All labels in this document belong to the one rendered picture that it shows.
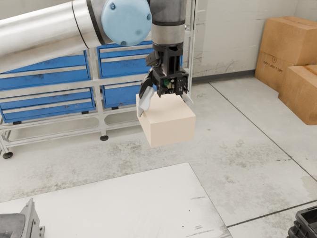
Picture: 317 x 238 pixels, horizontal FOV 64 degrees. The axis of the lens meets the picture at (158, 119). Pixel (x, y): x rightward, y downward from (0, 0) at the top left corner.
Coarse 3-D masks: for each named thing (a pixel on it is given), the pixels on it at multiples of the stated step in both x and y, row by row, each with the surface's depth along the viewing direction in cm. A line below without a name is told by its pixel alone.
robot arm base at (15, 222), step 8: (0, 216) 70; (8, 216) 70; (16, 216) 71; (24, 216) 73; (0, 224) 67; (8, 224) 68; (16, 224) 69; (24, 224) 70; (0, 232) 66; (8, 232) 67; (16, 232) 67
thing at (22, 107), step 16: (32, 64) 188; (48, 64) 191; (64, 64) 195; (80, 64) 198; (0, 80) 188; (16, 80) 191; (32, 80) 194; (48, 80) 198; (64, 80) 201; (80, 80) 205; (16, 96) 197; (32, 96) 199; (48, 96) 204; (64, 96) 208; (80, 96) 213; (0, 112) 200; (16, 112) 204; (32, 112) 208; (48, 112) 212; (64, 112) 216
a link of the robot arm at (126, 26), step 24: (96, 0) 38; (120, 0) 35; (144, 0) 39; (0, 24) 38; (24, 24) 38; (48, 24) 38; (72, 24) 38; (96, 24) 38; (120, 24) 37; (144, 24) 38; (0, 48) 38; (24, 48) 38; (48, 48) 39; (72, 48) 40; (0, 72) 42
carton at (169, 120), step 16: (176, 96) 74; (144, 112) 67; (160, 112) 66; (176, 112) 66; (192, 112) 66; (144, 128) 70; (160, 128) 64; (176, 128) 65; (192, 128) 67; (160, 144) 66
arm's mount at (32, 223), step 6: (30, 204) 75; (24, 210) 77; (30, 210) 74; (30, 216) 74; (36, 216) 80; (30, 222) 73; (36, 222) 79; (24, 228) 69; (30, 228) 72; (36, 228) 77; (42, 228) 84; (24, 234) 67; (30, 234) 72; (36, 234) 76; (42, 234) 82
